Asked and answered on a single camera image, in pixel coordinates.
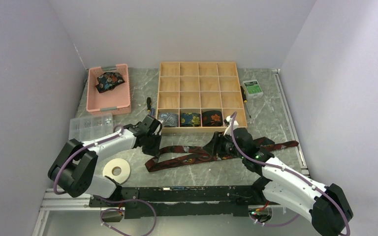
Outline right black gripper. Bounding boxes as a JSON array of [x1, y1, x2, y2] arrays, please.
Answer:
[[202, 130, 245, 159]]

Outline dark red floral tie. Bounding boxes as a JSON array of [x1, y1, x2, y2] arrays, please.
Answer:
[[145, 137, 299, 173]]

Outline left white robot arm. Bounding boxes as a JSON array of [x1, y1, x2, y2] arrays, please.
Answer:
[[48, 115, 163, 207]]

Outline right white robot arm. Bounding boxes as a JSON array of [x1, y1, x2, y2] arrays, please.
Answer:
[[203, 128, 353, 236]]

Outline white tape roll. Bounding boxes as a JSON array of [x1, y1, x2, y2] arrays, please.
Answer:
[[102, 158, 131, 184]]

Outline blue grey rolled tie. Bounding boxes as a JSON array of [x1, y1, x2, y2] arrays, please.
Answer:
[[159, 112, 179, 127]]

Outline black orange rolled tie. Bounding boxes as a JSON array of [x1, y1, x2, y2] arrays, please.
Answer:
[[201, 110, 223, 127]]

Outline navy yellow rolled tie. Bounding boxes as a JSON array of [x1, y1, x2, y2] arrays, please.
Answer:
[[180, 113, 201, 127]]

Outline pink plastic basket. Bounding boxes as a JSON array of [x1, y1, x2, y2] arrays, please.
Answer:
[[86, 64, 132, 115]]

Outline thin black yellow screwdriver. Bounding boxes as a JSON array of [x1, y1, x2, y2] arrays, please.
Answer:
[[240, 86, 252, 118]]

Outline wooden compartment tray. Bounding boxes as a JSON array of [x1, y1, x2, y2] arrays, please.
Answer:
[[156, 61, 248, 128]]

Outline green white small box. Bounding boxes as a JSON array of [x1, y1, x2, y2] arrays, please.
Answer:
[[242, 79, 263, 100]]

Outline clear plastic screw box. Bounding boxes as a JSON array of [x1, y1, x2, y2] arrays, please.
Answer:
[[68, 114, 114, 142]]

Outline black floral tie in basket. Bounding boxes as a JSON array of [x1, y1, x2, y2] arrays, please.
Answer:
[[95, 72, 125, 93]]

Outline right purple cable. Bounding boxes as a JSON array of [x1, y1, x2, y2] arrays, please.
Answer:
[[229, 112, 351, 236]]

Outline purple cable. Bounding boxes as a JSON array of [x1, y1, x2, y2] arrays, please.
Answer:
[[229, 112, 351, 236], [99, 199, 158, 236]]

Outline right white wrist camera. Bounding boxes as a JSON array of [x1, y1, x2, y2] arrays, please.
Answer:
[[223, 115, 239, 136]]

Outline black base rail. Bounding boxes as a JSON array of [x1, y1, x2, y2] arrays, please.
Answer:
[[89, 185, 267, 219]]

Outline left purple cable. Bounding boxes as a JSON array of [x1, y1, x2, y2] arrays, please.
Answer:
[[99, 199, 158, 236]]

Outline aluminium rail at right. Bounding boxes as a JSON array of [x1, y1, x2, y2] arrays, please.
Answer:
[[272, 69, 309, 172]]

